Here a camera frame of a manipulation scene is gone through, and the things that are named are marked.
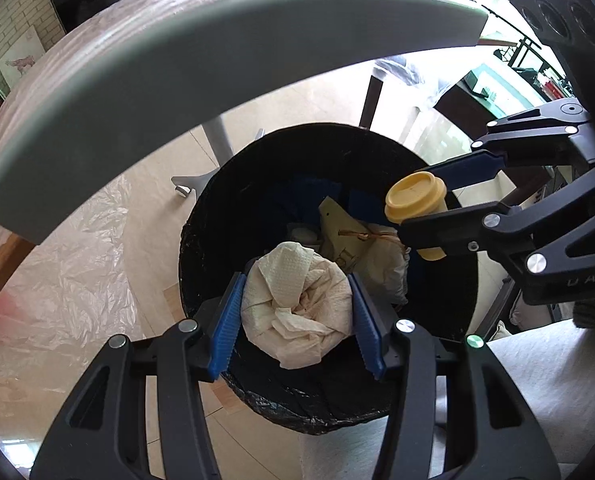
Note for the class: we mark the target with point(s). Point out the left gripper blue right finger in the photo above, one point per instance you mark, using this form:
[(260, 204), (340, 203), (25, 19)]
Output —
[(368, 337)]

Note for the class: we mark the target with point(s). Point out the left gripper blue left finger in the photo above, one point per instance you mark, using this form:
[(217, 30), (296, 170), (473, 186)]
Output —
[(226, 327)]

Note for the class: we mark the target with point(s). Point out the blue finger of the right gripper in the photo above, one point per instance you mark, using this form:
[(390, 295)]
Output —
[(468, 169)]

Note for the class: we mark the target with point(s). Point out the white paper ball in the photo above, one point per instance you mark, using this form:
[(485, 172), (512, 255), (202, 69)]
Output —
[(297, 306)]

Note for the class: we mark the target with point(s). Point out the yellow paper bag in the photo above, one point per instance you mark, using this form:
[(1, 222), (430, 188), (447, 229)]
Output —
[(371, 251)]

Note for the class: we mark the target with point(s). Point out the black trash bin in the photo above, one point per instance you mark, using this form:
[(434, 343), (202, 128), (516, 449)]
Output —
[(297, 213)]

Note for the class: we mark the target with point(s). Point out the clear plastic table cover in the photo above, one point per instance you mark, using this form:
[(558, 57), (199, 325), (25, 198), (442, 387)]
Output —
[(103, 269)]

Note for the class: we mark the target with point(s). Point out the grey table leg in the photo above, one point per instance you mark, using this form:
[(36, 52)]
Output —
[(205, 149)]

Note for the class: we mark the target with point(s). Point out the grey table edge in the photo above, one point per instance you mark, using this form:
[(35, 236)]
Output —
[(143, 72)]

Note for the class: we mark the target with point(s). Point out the giraffe picture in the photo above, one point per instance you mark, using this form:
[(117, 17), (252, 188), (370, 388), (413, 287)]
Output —
[(21, 56)]

